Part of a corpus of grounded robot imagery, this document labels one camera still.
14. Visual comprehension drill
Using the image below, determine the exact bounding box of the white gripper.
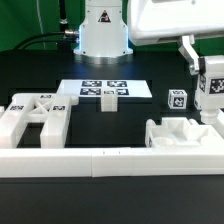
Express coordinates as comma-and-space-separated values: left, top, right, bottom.
127, 0, 224, 75

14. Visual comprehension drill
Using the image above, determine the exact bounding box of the white chair seat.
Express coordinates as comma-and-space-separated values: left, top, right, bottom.
145, 117, 224, 148

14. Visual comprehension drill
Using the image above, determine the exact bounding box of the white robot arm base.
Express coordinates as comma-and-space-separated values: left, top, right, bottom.
74, 0, 133, 65

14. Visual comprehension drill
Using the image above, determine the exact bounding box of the white tagged cube left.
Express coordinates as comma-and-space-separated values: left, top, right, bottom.
168, 89, 187, 109

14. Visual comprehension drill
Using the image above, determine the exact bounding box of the white U-shaped obstacle fence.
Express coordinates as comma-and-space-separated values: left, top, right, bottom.
0, 111, 224, 178

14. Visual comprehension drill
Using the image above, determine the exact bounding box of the white marker base plate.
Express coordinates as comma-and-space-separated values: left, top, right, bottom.
57, 79, 152, 98

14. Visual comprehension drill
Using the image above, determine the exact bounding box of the black cable bundle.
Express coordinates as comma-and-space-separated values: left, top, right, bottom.
13, 0, 81, 52

